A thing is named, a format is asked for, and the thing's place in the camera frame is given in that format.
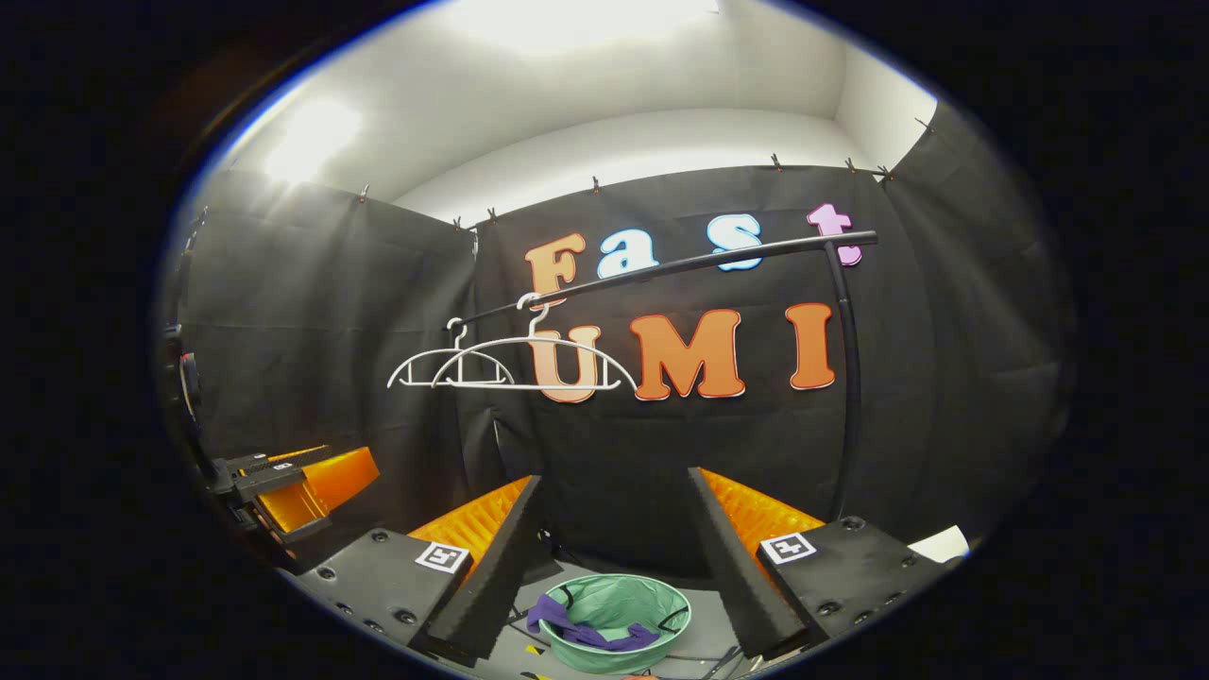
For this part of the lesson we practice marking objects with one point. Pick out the black backdrop cloth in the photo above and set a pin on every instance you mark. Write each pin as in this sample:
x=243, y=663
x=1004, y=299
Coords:
x=614, y=453

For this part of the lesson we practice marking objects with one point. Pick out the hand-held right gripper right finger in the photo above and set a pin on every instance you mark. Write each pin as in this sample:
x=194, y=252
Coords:
x=732, y=567

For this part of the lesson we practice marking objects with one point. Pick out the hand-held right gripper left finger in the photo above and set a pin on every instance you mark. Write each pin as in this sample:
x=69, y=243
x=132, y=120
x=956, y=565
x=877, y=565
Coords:
x=501, y=567

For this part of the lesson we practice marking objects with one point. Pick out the white paper sheet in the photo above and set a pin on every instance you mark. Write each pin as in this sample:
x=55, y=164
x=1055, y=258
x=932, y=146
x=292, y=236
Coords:
x=940, y=545

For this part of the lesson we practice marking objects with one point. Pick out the row of black clips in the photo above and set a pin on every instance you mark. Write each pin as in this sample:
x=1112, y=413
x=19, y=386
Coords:
x=595, y=184

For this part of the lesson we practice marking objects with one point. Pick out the green laundry hamper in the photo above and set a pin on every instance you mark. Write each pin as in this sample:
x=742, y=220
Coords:
x=623, y=604

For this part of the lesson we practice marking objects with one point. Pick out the black clothes rack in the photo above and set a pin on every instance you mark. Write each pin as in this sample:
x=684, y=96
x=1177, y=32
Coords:
x=708, y=262

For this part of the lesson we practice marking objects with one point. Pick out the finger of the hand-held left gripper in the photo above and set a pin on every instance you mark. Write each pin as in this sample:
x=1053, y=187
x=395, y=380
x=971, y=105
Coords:
x=345, y=477
x=255, y=461

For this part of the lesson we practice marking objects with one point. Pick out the white clothes hanger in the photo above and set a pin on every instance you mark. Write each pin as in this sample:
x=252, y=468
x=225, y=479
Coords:
x=460, y=340
x=537, y=329

